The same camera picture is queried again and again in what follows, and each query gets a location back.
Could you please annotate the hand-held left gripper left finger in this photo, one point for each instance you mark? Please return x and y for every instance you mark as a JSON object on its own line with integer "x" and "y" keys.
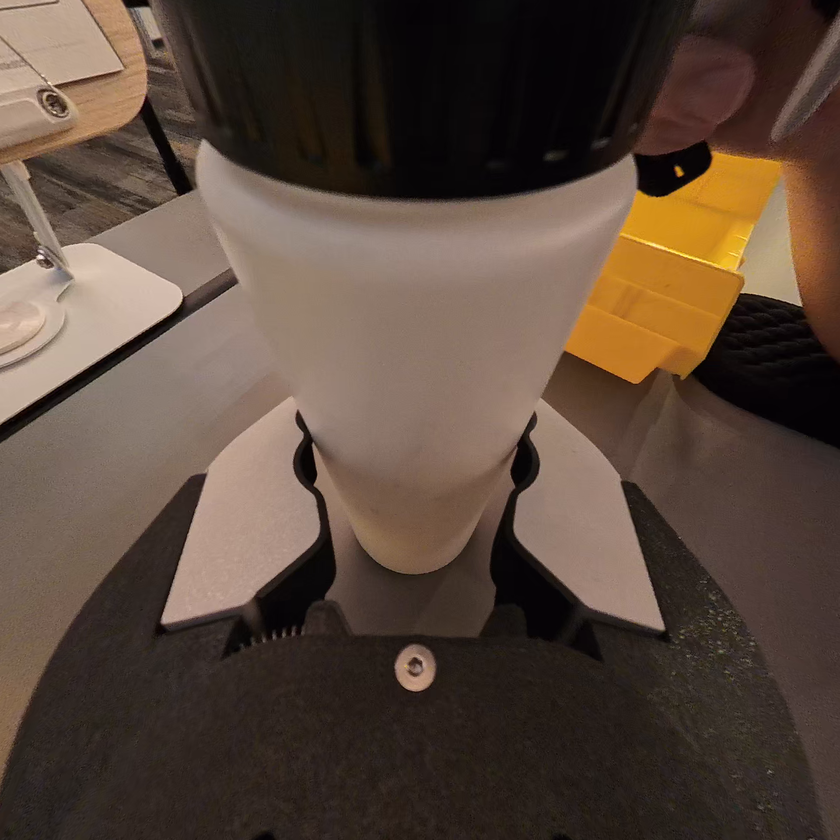
{"x": 239, "y": 544}

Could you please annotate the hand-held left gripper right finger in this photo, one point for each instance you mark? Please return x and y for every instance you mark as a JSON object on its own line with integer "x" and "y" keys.
{"x": 587, "y": 544}

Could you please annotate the yellow plastic bin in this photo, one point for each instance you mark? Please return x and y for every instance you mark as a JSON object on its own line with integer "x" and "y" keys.
{"x": 669, "y": 282}

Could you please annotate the white plastic bottle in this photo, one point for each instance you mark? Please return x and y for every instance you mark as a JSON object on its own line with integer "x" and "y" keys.
{"x": 413, "y": 328}

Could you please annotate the black bottle lid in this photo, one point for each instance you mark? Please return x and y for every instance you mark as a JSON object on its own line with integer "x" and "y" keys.
{"x": 426, "y": 85}

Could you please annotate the person's right hand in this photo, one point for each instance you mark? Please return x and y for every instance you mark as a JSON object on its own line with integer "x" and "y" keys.
{"x": 709, "y": 85}

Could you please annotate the black wrist rest pad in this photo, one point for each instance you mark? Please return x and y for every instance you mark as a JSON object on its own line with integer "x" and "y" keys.
{"x": 768, "y": 380}

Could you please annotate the white stand base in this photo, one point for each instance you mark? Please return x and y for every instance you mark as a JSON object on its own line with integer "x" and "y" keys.
{"x": 111, "y": 295}

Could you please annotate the wooden document board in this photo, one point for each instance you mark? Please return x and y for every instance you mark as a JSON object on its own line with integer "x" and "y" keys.
{"x": 124, "y": 98}

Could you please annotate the printed instruction sheet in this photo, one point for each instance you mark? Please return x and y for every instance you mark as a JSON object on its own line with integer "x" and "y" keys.
{"x": 59, "y": 39}

